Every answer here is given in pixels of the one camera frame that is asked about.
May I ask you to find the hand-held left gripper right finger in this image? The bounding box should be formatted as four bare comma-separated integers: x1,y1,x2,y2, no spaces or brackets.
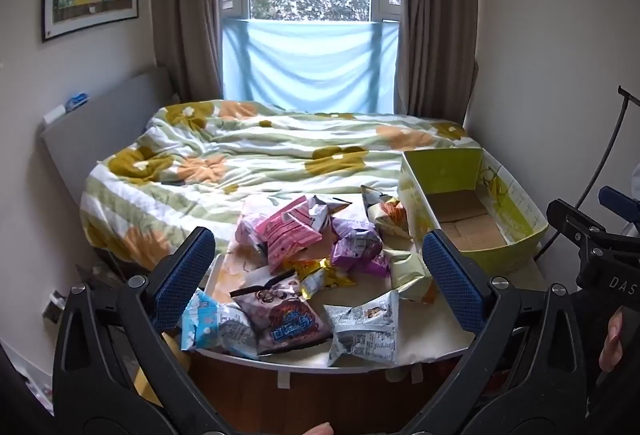
400,230,588,435

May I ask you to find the dark brown snack packet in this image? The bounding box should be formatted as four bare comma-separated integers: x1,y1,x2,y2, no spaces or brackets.
231,272,335,356

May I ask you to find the silver black snack packet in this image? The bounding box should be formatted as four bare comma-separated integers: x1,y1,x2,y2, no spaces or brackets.
304,194,352,232

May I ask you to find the brown curtain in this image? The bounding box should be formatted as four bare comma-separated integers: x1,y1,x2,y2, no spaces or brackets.
394,0,482,126
150,0,251,105

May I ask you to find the white orange snack packet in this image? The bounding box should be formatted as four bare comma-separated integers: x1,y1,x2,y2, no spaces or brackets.
361,185,411,239

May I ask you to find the cream green snack packet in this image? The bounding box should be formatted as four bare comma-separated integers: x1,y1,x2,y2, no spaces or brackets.
387,247,439,304

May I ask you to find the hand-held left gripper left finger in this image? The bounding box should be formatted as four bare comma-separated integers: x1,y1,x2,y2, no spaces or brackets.
52,226,236,435

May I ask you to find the blue white small item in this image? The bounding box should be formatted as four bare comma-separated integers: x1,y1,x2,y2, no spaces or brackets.
42,91,91,125

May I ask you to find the thin black cable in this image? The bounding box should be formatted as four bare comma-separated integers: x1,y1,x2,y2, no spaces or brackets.
537,85,640,258

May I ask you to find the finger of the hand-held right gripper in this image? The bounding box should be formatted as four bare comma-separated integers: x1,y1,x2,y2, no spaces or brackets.
599,186,640,222
546,199,621,263

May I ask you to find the person's right hand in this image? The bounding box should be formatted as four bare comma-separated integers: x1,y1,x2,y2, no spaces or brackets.
598,307,626,373

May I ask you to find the purple snack packet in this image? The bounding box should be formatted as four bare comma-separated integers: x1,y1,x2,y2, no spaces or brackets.
360,250,392,279
330,215,383,271

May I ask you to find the light blue snack packet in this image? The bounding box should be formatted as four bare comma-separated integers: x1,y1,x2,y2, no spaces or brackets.
181,289,261,360

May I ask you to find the light blue cloth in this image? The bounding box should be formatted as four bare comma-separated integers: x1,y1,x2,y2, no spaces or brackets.
221,18,401,114

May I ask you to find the yellow snack packet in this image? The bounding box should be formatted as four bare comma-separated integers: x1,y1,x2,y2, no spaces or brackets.
292,257,359,299

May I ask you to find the white grey snack packet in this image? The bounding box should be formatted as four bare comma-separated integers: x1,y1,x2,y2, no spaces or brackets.
325,290,401,368

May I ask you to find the pink striped snack packet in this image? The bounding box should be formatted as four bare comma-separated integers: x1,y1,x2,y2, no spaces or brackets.
255,196,323,273

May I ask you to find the green cardboard box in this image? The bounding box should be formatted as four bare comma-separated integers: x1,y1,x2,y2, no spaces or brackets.
398,148,549,274

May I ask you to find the grey bed headboard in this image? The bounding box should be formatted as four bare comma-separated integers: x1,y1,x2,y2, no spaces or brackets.
37,65,190,216

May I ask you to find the floral green striped blanket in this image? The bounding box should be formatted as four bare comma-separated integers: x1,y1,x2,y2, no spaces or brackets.
80,100,483,268

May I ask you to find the light pink snack packet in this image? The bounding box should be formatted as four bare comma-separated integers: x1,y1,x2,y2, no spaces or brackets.
235,210,273,262

